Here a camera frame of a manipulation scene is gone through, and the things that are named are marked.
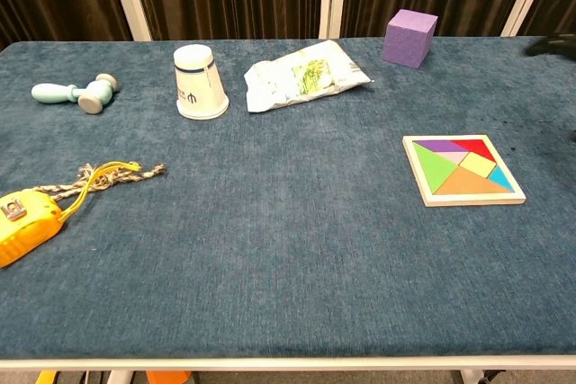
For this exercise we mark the purple parallelogram tangram piece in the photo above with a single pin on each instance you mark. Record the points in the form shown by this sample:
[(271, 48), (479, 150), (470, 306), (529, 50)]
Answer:
[(438, 145)]

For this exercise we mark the white paper cup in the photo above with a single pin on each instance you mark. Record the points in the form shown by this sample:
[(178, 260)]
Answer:
[(200, 87)]

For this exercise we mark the wooden tangram tray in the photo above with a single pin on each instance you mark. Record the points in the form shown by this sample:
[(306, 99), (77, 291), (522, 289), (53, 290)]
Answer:
[(472, 199)]

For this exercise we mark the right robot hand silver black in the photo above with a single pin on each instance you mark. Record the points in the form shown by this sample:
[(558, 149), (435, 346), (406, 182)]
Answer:
[(558, 46)]

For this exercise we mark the orange triangle tangram piece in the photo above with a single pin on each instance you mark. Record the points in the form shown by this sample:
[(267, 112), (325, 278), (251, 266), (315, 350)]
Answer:
[(468, 184)]

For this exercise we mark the white plastic snack bag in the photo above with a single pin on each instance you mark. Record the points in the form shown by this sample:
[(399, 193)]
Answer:
[(292, 80)]

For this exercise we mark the blue table cloth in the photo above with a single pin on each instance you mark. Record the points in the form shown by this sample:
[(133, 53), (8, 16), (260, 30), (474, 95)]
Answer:
[(270, 244)]

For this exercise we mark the blue triangular block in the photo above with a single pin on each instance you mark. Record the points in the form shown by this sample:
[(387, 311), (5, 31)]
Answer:
[(501, 178)]

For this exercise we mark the orange object under table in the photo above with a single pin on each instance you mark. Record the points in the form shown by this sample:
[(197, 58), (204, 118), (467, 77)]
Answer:
[(167, 377)]

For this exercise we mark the red triangle tangram piece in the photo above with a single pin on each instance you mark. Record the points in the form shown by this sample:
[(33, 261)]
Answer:
[(478, 147)]

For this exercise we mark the yellow square tangram piece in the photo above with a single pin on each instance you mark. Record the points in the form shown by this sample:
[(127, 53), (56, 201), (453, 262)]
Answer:
[(479, 165)]

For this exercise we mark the green triangle tangram piece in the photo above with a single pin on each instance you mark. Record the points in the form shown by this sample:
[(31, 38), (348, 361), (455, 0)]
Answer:
[(432, 168)]

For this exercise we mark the pink triangle tangram piece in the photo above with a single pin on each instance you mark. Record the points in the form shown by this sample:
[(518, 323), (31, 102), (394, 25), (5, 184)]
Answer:
[(450, 157)]

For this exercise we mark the yellow object under table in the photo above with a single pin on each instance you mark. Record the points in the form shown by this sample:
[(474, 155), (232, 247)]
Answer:
[(46, 377)]

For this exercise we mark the mint toy hammer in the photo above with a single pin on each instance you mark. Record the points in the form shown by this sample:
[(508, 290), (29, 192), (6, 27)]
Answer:
[(92, 95)]

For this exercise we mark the purple foam cube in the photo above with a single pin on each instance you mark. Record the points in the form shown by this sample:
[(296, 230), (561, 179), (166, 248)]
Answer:
[(407, 40)]

